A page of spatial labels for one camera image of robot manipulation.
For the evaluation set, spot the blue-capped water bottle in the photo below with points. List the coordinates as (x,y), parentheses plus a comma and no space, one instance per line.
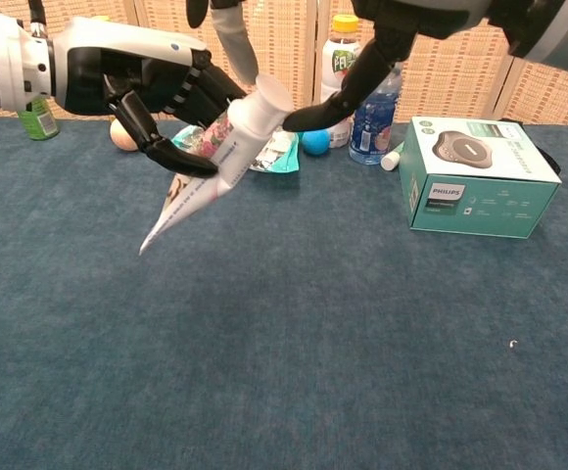
(374,132)

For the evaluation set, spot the teal snack bag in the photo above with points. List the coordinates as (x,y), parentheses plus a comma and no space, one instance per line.
(279,152)

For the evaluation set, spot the yellow tea bottle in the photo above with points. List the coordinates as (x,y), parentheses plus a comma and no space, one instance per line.
(102,18)

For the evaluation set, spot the floral white toothpaste tube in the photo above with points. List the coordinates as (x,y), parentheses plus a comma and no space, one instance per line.
(245,127)

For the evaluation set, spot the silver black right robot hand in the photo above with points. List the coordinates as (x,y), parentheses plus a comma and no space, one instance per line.
(372,63)

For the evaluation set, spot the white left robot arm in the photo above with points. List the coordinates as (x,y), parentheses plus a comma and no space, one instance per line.
(5,59)

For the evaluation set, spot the small blue ball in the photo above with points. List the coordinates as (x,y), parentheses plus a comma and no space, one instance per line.
(316,143)

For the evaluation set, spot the green drink can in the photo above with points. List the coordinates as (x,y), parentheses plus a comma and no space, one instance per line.
(39,122)

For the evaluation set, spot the white yellow-capped drink bottle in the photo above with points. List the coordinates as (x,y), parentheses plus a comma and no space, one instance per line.
(338,54)

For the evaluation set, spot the blue felt table cover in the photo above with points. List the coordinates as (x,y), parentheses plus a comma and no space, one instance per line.
(284,343)

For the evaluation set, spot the bamboo folding screen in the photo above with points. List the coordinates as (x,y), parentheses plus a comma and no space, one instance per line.
(289,49)

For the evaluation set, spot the small white tube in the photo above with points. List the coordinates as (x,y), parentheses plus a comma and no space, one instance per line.
(391,159)

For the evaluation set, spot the teal Philips speaker box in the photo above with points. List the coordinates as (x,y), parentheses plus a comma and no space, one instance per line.
(480,205)

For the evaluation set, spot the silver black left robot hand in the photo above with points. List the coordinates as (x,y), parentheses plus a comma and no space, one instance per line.
(117,68)

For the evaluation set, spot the beige onion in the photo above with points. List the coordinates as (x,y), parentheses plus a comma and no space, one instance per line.
(123,139)

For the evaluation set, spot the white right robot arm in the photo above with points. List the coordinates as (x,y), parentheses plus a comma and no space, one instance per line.
(563,34)

